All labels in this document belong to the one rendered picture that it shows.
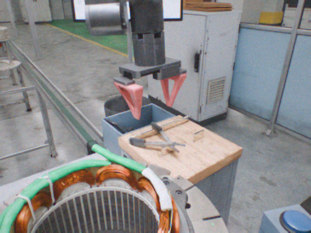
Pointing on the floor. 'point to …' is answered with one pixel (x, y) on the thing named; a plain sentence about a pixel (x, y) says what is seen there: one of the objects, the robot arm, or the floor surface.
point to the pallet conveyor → (77, 130)
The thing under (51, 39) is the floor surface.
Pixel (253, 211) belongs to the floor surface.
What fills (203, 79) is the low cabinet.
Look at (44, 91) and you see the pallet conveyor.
